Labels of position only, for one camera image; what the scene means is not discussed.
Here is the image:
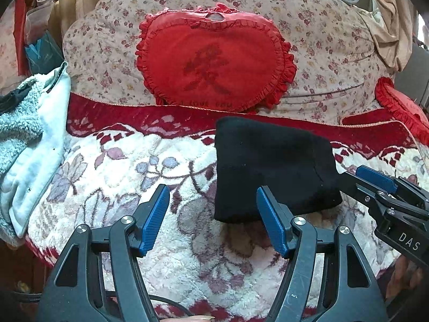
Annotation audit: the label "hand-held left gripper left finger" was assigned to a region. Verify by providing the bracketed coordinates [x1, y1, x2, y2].
[35, 184, 171, 322]

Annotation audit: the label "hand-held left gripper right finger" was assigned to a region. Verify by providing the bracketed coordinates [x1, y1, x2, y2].
[256, 185, 389, 322]

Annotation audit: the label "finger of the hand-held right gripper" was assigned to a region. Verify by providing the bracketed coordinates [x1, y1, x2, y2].
[355, 165, 429, 206]
[338, 173, 389, 216]

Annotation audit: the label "black pants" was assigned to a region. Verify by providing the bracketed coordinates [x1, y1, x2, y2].
[213, 117, 343, 224]

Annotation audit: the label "person's right hand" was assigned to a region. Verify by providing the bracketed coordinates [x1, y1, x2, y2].
[385, 254, 426, 301]

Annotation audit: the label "red and white floral blanket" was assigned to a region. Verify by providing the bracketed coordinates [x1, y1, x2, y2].
[25, 92, 429, 322]

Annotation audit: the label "plain red heart pillow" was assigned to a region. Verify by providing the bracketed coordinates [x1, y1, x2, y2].
[375, 76, 429, 145]

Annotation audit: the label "light blue fleece garment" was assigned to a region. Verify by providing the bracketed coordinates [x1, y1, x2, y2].
[0, 62, 72, 247]

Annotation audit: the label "beige cloth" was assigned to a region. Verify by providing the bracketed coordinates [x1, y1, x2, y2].
[357, 0, 419, 71]

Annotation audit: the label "red heart pillow with print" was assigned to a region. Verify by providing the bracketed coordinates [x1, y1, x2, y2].
[135, 3, 297, 109]

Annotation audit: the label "floral sofa cushion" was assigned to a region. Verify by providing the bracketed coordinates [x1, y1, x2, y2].
[62, 0, 398, 126]

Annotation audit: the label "black cloth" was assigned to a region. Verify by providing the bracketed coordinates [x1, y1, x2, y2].
[0, 87, 25, 115]

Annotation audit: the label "teal bag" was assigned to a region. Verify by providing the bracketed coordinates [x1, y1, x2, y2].
[25, 35, 64, 71]

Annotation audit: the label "pink floral cloth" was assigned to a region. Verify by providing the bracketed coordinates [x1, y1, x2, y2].
[0, 7, 21, 76]

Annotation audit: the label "red hanging cloth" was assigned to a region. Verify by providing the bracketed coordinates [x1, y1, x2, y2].
[13, 0, 31, 74]

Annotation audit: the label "black cable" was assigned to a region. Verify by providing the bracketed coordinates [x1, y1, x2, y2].
[104, 290, 188, 322]

